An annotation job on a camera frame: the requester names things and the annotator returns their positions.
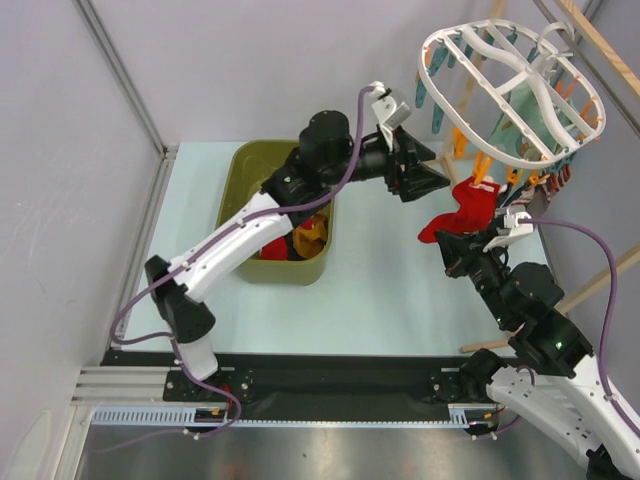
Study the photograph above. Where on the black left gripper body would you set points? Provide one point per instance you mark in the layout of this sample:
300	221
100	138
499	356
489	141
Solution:
395	178

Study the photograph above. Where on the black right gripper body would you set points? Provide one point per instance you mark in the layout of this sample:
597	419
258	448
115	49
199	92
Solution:
460	255

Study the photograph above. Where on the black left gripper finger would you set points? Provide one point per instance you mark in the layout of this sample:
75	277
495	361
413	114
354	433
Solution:
423	180
417	151

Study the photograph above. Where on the red patterned sock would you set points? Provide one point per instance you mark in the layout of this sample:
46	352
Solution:
277	250
476	205

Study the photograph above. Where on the white round clip hanger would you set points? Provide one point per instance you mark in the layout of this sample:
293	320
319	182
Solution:
537	91

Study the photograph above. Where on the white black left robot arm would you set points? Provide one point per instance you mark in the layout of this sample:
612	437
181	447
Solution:
325	159

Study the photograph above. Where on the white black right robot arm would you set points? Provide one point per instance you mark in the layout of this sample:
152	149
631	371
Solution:
591	424

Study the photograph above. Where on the wooden hanger stand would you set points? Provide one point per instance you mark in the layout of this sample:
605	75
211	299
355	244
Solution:
603	192

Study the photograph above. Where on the mint green cloth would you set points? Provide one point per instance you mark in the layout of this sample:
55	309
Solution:
508	138

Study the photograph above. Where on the grey beige sock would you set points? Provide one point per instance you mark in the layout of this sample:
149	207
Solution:
536	200

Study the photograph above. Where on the olive green plastic basket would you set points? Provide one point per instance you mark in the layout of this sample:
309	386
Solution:
299	257

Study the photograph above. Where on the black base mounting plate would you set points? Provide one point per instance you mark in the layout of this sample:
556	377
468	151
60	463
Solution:
330	382

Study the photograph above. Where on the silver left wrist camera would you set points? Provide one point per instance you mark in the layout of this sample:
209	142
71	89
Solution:
390	110

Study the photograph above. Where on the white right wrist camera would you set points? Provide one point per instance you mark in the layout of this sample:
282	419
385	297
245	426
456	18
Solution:
513	226

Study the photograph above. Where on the white slotted cable duct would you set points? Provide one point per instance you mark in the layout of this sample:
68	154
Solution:
442	416

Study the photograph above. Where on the aluminium frame post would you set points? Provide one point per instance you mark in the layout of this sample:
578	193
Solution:
109	51

